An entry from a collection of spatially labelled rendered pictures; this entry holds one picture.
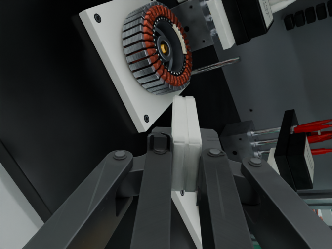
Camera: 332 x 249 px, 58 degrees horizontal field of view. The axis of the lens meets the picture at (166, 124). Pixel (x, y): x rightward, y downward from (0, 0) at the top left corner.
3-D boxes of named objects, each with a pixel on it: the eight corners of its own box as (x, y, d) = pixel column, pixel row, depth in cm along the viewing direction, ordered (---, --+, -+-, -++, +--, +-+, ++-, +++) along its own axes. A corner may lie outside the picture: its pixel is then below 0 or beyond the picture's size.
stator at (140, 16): (146, 110, 37) (171, 104, 35) (104, 22, 33) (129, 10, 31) (181, 76, 45) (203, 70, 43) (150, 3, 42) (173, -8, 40)
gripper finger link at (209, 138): (202, 176, 13) (270, 179, 13) (196, 127, 18) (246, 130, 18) (199, 202, 14) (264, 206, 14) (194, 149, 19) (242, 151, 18)
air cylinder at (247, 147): (231, 169, 59) (259, 167, 55) (218, 137, 56) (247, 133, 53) (237, 154, 62) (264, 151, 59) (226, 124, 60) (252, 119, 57)
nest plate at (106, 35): (138, 133, 37) (146, 131, 36) (77, 14, 32) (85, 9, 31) (184, 84, 48) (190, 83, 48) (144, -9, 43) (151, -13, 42)
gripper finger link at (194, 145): (186, 143, 15) (202, 143, 15) (184, 95, 21) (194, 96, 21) (183, 192, 16) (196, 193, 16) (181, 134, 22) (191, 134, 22)
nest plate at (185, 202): (207, 269, 45) (214, 269, 44) (167, 191, 40) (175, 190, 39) (231, 200, 56) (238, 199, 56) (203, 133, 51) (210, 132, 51)
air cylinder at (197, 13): (185, 54, 50) (215, 44, 47) (167, 10, 48) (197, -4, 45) (195, 45, 54) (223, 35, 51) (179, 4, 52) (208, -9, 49)
